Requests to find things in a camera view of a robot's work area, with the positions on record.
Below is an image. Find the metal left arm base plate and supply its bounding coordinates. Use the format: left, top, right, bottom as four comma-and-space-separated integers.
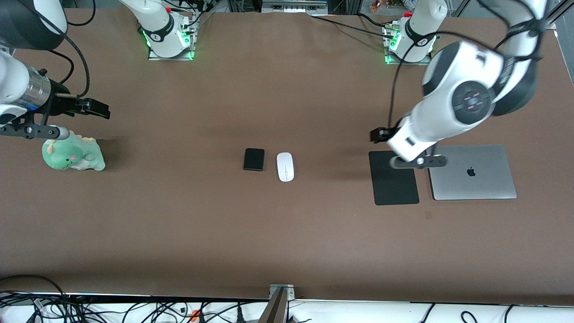
383, 22, 434, 66

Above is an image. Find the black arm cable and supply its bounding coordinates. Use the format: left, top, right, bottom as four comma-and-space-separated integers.
18, 0, 97, 122
387, 0, 550, 131

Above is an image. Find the silver closed laptop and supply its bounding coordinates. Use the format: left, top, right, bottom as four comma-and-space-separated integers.
428, 144, 517, 201

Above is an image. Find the black phone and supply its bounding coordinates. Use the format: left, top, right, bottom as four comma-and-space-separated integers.
243, 148, 265, 172

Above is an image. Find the green dinosaur plush toy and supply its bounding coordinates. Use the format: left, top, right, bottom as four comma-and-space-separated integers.
42, 133, 106, 172

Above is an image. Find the short black table cable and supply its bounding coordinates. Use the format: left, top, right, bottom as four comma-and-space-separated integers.
357, 13, 387, 28

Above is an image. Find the white computer mouse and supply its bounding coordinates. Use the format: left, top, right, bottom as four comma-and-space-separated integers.
276, 152, 295, 182

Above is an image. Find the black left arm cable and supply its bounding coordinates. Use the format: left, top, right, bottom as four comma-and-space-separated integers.
387, 0, 550, 131

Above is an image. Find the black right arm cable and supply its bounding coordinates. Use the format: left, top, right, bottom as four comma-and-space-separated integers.
18, 0, 97, 122

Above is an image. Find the aluminium frame corner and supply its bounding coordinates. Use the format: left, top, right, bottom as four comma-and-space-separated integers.
540, 0, 574, 30

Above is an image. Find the long black table cable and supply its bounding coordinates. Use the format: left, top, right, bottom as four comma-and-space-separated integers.
309, 15, 395, 41

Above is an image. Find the metal table edge bracket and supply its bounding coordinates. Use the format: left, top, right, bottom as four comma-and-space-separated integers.
257, 284, 296, 323

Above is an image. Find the looped black floor cable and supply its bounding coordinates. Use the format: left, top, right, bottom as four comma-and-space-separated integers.
0, 275, 72, 323

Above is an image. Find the black mouse pad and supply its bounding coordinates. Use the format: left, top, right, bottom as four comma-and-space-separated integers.
369, 150, 420, 206

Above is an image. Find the grey box with ports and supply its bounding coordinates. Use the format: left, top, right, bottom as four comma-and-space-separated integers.
261, 0, 328, 14

